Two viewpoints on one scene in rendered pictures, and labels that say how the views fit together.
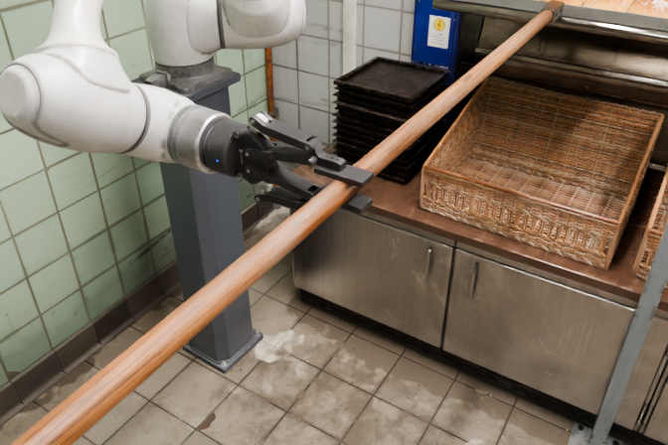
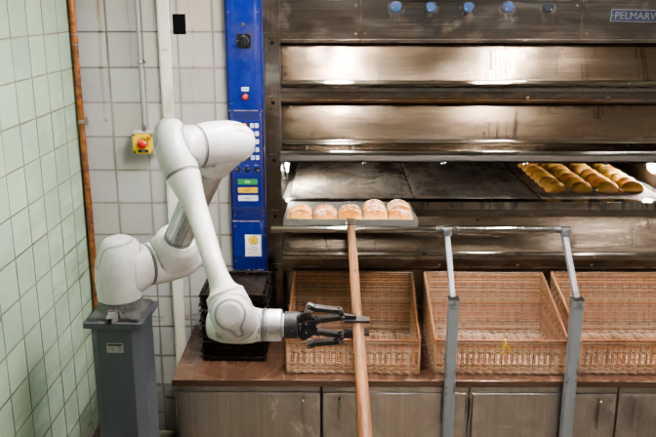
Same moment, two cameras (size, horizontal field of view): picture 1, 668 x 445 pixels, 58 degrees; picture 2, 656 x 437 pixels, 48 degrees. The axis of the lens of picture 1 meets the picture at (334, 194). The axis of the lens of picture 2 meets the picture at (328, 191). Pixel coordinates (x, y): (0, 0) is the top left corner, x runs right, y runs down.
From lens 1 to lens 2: 149 cm
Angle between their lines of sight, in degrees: 34
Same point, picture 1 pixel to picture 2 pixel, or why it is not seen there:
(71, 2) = (221, 268)
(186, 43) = (134, 286)
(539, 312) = (387, 418)
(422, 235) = (295, 391)
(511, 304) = not seen: hidden behind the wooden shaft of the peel
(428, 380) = not seen: outside the picture
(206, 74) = (143, 306)
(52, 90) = (247, 308)
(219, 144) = (292, 322)
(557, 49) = (338, 243)
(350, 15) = not seen: hidden behind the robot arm
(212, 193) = (148, 398)
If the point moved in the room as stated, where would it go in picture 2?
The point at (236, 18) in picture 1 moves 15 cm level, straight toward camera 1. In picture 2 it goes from (169, 262) to (191, 273)
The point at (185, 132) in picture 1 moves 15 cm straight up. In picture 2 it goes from (271, 321) to (270, 269)
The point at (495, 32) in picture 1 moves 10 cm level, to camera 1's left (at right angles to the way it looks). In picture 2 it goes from (294, 239) to (274, 242)
